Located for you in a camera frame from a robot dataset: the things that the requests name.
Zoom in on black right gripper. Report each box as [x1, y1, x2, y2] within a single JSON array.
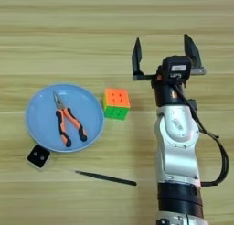
[[131, 33, 207, 108]]

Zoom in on stickerless colourful puzzle cube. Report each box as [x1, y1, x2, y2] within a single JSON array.
[[101, 87, 132, 122]]

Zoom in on orange black needle-nose pliers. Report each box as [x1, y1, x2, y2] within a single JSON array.
[[52, 91, 89, 148]]

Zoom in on blue round plate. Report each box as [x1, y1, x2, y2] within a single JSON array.
[[25, 82, 106, 154]]

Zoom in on small black square block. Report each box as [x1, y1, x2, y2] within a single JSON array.
[[26, 144, 52, 171]]

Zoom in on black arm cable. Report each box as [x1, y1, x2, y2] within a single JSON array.
[[174, 81, 229, 188]]

